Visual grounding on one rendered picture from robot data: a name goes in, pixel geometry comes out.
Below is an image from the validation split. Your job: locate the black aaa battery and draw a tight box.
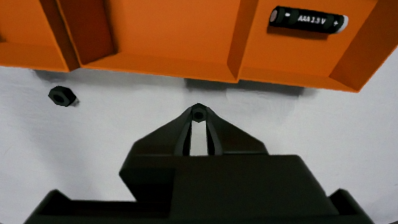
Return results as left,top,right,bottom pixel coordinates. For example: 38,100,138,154
269,6,348,34

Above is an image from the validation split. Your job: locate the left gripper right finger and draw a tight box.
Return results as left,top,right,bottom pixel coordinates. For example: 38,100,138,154
206,107,269,155

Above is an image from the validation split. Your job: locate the black hex nut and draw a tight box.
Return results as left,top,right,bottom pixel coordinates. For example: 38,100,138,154
191,103,207,123
48,85,77,107

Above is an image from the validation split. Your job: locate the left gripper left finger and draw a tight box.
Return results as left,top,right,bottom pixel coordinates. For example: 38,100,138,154
126,107,192,157

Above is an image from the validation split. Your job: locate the orange rack of bins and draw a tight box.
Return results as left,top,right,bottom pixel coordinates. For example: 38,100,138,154
0,0,398,93

